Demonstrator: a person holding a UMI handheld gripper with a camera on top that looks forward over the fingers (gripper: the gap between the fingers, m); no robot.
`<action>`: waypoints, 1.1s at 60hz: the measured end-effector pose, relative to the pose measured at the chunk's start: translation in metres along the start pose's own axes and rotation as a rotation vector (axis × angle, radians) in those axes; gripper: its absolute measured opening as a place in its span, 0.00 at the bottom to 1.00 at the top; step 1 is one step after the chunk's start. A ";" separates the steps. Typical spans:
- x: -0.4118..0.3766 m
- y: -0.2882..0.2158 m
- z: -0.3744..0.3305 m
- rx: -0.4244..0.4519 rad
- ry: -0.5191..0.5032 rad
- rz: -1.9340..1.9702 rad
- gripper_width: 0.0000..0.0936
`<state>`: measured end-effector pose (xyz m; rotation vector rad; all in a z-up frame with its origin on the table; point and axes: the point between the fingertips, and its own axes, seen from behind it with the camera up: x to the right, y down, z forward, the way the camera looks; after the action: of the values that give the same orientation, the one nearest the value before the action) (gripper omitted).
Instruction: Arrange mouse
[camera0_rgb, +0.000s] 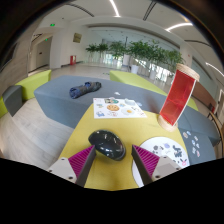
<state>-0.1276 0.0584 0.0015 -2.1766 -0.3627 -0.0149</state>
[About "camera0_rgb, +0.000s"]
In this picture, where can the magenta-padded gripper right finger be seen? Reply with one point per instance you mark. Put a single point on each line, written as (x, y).
(148, 160)

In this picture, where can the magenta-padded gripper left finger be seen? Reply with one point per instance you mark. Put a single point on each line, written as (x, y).
(80, 160)

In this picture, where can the black computer mouse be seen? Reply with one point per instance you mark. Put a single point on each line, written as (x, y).
(106, 144)

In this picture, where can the round white printed mouse pad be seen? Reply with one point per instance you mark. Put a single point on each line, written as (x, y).
(170, 148)

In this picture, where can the small sticker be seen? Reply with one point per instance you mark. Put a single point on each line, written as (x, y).
(189, 132)
(196, 138)
(198, 153)
(116, 93)
(138, 104)
(185, 134)
(193, 142)
(193, 150)
(197, 145)

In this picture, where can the white sticker sheet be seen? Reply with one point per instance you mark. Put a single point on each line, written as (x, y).
(116, 108)

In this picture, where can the large gray bench seat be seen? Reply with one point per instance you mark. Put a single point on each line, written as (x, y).
(56, 96)

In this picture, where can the lime green bench seat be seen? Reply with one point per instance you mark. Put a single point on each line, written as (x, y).
(133, 80)
(33, 83)
(193, 104)

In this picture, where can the dark framed chair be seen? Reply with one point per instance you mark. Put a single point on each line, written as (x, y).
(218, 116)

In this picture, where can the brown wooden counter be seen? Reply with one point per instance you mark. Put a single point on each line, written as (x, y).
(205, 95)

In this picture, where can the small gray seat block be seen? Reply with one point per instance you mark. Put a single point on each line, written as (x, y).
(12, 100)

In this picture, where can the red fire extinguisher box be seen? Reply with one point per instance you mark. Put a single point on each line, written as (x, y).
(72, 60)

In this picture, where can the row of potted plants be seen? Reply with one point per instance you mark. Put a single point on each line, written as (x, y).
(140, 51)

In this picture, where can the green exit sign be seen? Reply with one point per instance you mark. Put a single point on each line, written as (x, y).
(52, 24)

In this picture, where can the ceiling strip lights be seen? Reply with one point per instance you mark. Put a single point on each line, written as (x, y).
(114, 8)

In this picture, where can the brown wall plaque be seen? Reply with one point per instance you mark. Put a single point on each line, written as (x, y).
(77, 37)

